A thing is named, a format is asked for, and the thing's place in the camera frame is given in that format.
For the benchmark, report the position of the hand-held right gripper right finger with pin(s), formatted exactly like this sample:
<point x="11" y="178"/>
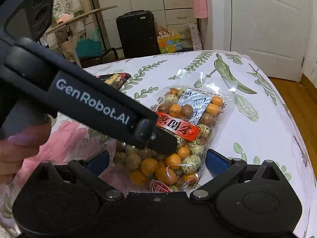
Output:
<point x="214" y="160"/>

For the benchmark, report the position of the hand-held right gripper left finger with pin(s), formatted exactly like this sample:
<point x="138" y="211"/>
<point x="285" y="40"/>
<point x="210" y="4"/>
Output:
<point x="99" y="159"/>

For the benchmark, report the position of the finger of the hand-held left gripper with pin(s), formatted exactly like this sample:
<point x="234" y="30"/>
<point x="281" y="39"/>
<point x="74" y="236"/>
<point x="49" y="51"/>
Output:
<point x="166" y="142"/>

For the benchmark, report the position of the clear coated peanut bag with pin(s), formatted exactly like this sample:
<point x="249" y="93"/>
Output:
<point x="173" y="161"/>

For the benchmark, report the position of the brown print snack packet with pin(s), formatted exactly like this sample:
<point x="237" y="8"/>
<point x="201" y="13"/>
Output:
<point x="116" y="79"/>

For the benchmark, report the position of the person's left hand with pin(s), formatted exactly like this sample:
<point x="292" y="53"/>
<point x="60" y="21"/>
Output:
<point x="19" y="153"/>

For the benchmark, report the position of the teal bag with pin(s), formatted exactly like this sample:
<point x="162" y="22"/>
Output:
<point x="89" y="45"/>

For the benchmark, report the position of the brown cardboard sheet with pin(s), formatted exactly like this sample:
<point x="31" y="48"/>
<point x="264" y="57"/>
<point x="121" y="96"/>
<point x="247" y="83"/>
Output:
<point x="74" y="19"/>

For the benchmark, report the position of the black suitcase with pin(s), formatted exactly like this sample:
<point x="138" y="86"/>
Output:
<point x="137" y="34"/>

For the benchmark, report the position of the colourful cardboard box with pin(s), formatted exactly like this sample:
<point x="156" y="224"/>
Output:
<point x="169" y="44"/>

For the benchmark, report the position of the white plastic bag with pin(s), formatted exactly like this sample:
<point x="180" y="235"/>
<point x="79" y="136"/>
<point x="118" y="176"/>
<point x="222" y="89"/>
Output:
<point x="195" y="38"/>

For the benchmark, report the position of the white door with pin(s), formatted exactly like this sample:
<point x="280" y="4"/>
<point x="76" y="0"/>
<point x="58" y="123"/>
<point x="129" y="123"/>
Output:
<point x="267" y="29"/>

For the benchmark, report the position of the pink paper bag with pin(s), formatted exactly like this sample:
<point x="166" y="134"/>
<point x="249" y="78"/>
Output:
<point x="200" y="3"/>

